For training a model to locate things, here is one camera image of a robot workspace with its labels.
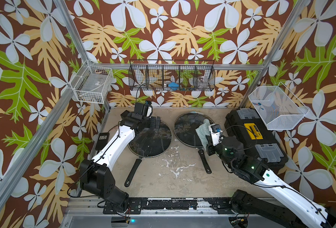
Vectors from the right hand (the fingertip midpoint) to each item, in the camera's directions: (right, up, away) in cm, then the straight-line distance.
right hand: (205, 135), depth 70 cm
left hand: (-27, +9, +13) cm, 31 cm away
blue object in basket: (-15, +31, +23) cm, 41 cm away
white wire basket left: (-66, +30, +16) cm, 74 cm away
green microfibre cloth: (-1, +3, -1) cm, 3 cm away
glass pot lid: (-29, -7, +23) cm, 38 cm away
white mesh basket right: (+46, +15, +12) cm, 50 cm away
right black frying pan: (+3, -15, +13) cm, 20 cm away
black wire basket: (-18, +39, +27) cm, 51 cm away
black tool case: (+31, +5, +18) cm, 36 cm away
